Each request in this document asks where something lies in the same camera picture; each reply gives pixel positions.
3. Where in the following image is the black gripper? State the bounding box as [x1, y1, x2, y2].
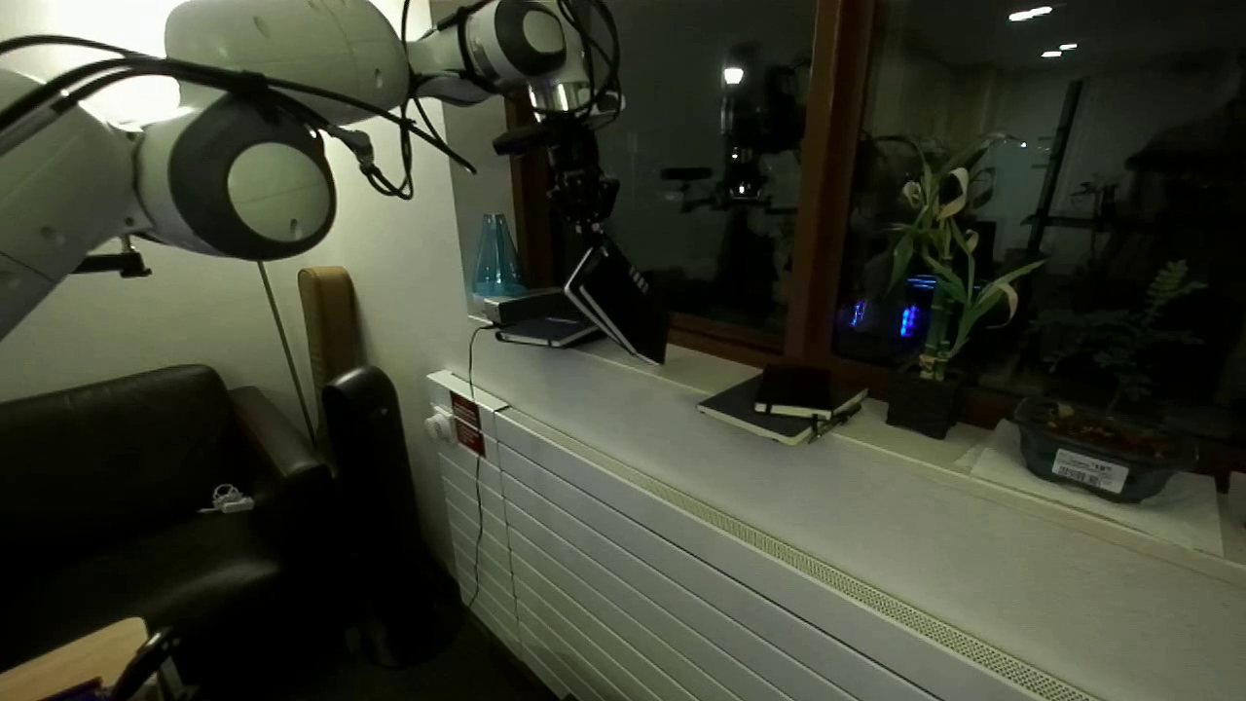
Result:
[519, 109, 618, 296]

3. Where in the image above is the thin black book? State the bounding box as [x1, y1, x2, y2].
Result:
[562, 236, 679, 370]

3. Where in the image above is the black book with cover print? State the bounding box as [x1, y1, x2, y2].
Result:
[492, 284, 609, 355]

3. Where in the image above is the red warning label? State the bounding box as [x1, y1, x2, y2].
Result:
[445, 390, 492, 458]

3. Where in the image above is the stack of black books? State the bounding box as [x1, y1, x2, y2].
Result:
[698, 364, 872, 451]

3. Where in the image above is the wooden chair back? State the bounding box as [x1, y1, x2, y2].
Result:
[295, 265, 369, 407]

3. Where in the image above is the white slatted radiator cover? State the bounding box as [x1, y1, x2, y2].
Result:
[423, 364, 1085, 701]

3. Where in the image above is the thin floor lamp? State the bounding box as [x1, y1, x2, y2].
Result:
[248, 255, 322, 446]

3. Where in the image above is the potted bamboo plant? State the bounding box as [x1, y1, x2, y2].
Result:
[884, 133, 1050, 445]

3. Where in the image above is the small white object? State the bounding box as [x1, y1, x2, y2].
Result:
[199, 477, 261, 520]

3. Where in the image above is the black leather armchair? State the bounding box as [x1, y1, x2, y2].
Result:
[0, 362, 439, 701]

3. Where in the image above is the bonsai plant in labelled pot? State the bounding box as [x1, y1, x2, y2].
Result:
[1013, 253, 1235, 510]

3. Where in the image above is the rectangular planter pot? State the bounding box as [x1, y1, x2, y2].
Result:
[954, 414, 1232, 563]

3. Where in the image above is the light wooden table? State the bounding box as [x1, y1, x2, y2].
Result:
[0, 614, 155, 701]

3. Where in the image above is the black power cable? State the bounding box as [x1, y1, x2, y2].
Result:
[456, 318, 506, 614]

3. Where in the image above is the brown wooden window post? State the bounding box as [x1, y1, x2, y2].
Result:
[778, 0, 884, 376]

